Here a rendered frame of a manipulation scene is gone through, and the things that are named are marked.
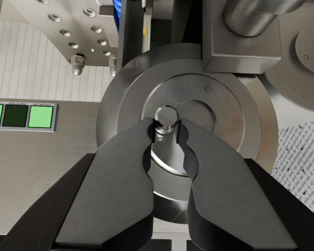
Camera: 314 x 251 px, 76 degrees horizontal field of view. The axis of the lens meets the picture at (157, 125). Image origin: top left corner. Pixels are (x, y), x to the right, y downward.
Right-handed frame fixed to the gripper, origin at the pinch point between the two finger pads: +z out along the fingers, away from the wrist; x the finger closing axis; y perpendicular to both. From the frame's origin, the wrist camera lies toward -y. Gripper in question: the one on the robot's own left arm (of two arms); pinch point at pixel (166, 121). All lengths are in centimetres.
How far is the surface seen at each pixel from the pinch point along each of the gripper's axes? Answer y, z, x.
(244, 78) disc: -1.1, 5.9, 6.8
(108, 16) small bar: -4.4, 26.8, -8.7
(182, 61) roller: -2.3, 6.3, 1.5
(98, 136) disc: 2.9, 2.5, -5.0
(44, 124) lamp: 19.3, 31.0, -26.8
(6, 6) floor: -1, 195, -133
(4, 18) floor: 9, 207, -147
